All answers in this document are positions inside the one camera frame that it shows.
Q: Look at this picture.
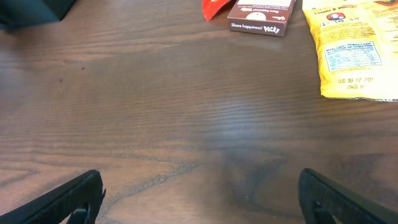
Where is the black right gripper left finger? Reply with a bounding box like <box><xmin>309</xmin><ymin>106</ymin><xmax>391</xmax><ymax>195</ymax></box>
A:
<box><xmin>1</xmin><ymin>170</ymin><xmax>106</xmax><ymax>224</ymax></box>

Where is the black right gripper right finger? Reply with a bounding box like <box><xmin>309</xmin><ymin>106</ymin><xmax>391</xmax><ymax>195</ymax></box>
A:
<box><xmin>298</xmin><ymin>168</ymin><xmax>397</xmax><ymax>224</ymax></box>

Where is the dark green box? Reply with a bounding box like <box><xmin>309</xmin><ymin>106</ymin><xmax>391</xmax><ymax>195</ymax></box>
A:
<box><xmin>1</xmin><ymin>0</ymin><xmax>76</xmax><ymax>29</ymax></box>

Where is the red snack bag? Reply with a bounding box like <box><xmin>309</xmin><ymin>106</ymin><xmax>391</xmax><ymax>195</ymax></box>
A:
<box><xmin>201</xmin><ymin>0</ymin><xmax>231</xmax><ymax>21</ymax></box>

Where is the yellow snack bag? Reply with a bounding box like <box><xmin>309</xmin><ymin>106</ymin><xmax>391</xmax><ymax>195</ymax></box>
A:
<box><xmin>302</xmin><ymin>0</ymin><xmax>397</xmax><ymax>101</ymax></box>

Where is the brown Pocky box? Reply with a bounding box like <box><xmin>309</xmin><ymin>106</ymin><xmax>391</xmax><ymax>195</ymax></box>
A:
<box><xmin>227</xmin><ymin>0</ymin><xmax>296</xmax><ymax>37</ymax></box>

